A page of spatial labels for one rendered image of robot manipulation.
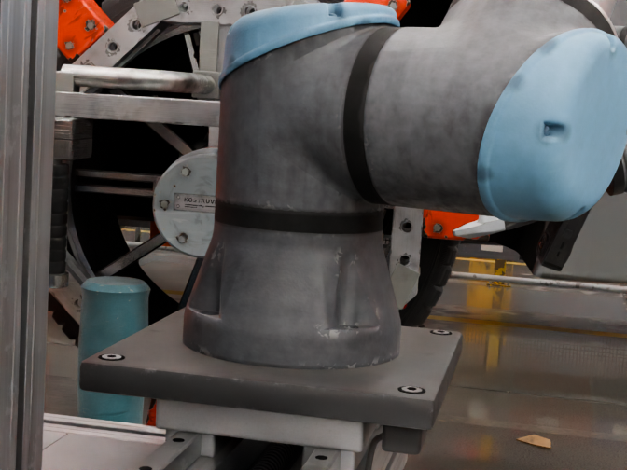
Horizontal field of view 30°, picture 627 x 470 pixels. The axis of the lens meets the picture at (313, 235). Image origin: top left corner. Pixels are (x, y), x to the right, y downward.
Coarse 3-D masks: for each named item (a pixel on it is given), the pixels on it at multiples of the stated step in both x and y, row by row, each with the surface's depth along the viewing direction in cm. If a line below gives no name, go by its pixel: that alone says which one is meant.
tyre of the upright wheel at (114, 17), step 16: (112, 0) 165; (128, 0) 164; (320, 0) 162; (336, 0) 162; (112, 16) 165; (432, 240) 164; (448, 240) 164; (432, 256) 164; (448, 256) 165; (432, 272) 165; (448, 272) 165; (432, 288) 165; (48, 304) 171; (416, 304) 166; (432, 304) 166; (64, 320) 170; (416, 320) 166
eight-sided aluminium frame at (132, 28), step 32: (160, 0) 155; (192, 0) 155; (224, 0) 155; (256, 0) 155; (288, 0) 154; (128, 32) 157; (160, 32) 161; (96, 64) 158; (64, 160) 164; (416, 224) 156; (416, 256) 156; (64, 288) 161; (416, 288) 157
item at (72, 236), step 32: (192, 32) 167; (128, 64) 167; (160, 64) 184; (192, 64) 167; (96, 128) 175; (160, 128) 168; (96, 160) 181; (96, 192) 170; (128, 192) 170; (96, 224) 180; (96, 256) 174; (128, 256) 171
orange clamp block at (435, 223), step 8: (424, 216) 156; (432, 216) 156; (440, 216) 156; (448, 216) 155; (456, 216) 155; (464, 216) 155; (472, 216) 155; (424, 224) 156; (432, 224) 156; (440, 224) 156; (448, 224) 156; (456, 224) 155; (464, 224) 155; (424, 232) 156; (432, 232) 156; (440, 232) 156; (448, 232) 156; (464, 240) 156; (472, 240) 156; (480, 240) 155; (488, 240) 156
